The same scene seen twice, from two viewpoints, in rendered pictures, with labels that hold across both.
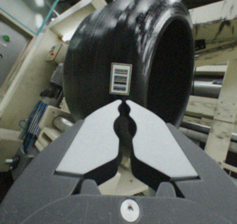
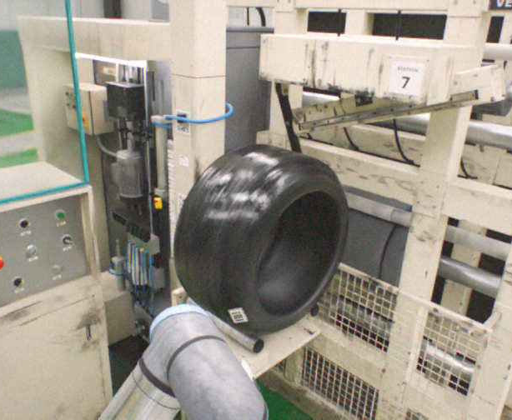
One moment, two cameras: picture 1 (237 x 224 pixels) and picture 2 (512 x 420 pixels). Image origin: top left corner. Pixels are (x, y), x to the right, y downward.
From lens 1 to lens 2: 120 cm
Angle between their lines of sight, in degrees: 31
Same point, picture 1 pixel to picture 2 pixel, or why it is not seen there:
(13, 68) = (86, 238)
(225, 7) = (371, 66)
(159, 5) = (246, 256)
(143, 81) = (255, 306)
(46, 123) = not seen: hidden behind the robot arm
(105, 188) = (258, 366)
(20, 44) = (76, 207)
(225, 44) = (398, 104)
